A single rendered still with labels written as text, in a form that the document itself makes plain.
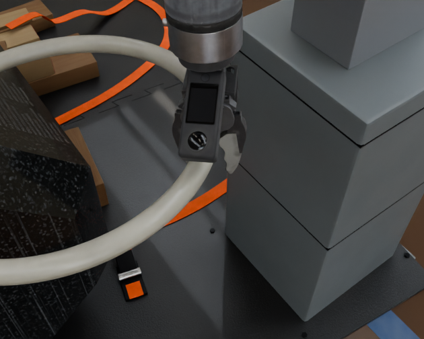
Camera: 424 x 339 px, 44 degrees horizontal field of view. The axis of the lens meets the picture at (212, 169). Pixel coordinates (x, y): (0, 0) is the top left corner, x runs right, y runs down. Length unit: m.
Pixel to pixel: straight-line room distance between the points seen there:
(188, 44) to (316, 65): 0.51
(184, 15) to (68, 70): 1.75
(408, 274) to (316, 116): 0.88
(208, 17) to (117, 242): 0.27
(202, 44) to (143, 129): 1.53
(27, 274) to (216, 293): 1.11
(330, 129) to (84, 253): 0.61
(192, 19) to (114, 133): 1.56
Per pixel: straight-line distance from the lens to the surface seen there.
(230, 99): 0.69
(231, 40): 0.63
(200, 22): 0.60
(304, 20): 1.13
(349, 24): 1.05
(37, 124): 1.25
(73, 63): 2.36
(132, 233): 0.62
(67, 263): 0.62
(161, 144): 2.06
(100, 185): 1.81
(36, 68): 2.29
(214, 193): 1.89
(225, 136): 0.72
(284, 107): 1.15
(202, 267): 1.73
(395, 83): 1.08
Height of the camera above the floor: 1.52
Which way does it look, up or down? 50 degrees down
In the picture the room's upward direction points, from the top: straight up
